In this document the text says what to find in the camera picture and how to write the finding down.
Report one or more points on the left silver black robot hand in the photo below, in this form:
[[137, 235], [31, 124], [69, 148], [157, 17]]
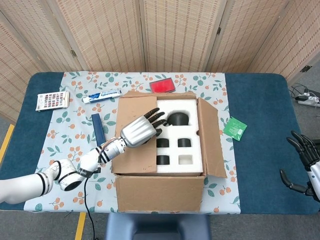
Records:
[[137, 132]]

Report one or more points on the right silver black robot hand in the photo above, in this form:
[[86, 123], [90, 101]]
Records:
[[315, 175]]

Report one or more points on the red cardboard box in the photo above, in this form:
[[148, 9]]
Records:
[[160, 195]]

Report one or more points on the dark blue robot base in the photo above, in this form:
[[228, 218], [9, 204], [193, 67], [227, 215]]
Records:
[[157, 226]]

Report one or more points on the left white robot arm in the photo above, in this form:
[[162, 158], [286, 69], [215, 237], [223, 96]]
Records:
[[30, 185]]

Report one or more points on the dark blue slim box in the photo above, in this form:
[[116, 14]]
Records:
[[98, 127]]

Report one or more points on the blue and white small package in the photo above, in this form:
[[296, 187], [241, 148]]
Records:
[[101, 96]]

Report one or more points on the white box with colourful grid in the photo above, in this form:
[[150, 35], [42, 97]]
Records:
[[52, 101]]

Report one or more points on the black cup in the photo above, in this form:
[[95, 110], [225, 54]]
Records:
[[163, 143], [163, 160], [184, 142]]

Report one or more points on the black teapot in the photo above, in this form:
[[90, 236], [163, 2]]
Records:
[[178, 119]]

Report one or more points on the white foam insert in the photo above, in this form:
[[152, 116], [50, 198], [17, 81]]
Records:
[[172, 106]]

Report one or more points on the red ink pad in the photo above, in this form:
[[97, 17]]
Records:
[[162, 86]]

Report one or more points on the floral tablecloth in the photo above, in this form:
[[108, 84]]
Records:
[[70, 120]]

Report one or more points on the white power strip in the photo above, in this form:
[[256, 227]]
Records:
[[308, 100]]

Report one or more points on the blue padded table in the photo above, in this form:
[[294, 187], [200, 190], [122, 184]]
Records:
[[262, 112]]

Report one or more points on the green sachet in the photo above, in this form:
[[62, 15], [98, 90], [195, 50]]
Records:
[[234, 128]]

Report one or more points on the woven folding screen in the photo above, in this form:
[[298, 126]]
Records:
[[112, 32]]

